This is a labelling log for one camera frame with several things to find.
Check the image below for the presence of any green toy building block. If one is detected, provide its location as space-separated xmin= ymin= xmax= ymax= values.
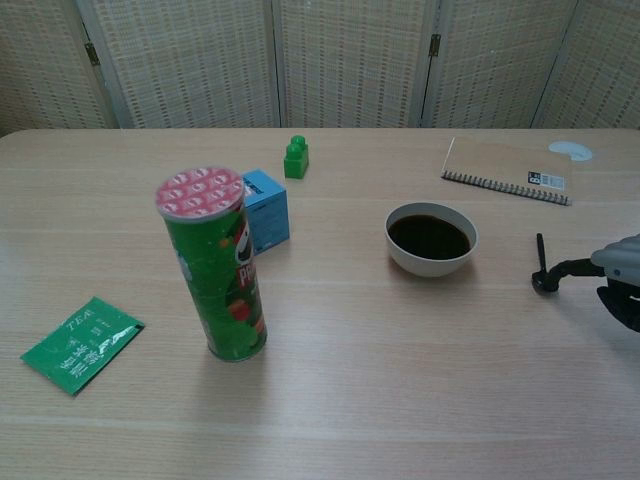
xmin=283 ymin=134 xmax=310 ymax=180

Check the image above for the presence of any white bowl with dark liquid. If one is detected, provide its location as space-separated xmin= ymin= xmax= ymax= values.
xmin=383 ymin=201 xmax=480 ymax=279

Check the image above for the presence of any brown spiral notebook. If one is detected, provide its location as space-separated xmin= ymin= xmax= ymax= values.
xmin=440 ymin=137 xmax=574 ymax=207

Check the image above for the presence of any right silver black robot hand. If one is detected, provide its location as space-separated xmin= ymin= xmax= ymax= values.
xmin=543 ymin=234 xmax=640 ymax=334

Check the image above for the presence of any green chips can red lid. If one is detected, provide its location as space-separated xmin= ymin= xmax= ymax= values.
xmin=154 ymin=166 xmax=269 ymax=362

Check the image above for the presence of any woven folding screen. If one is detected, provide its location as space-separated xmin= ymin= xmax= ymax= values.
xmin=0 ymin=0 xmax=640 ymax=130

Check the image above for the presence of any green tea packet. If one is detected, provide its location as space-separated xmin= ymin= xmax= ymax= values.
xmin=19 ymin=295 xmax=146 ymax=398

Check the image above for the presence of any light blue carton box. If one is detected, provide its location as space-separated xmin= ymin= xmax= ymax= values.
xmin=242 ymin=168 xmax=291 ymax=255

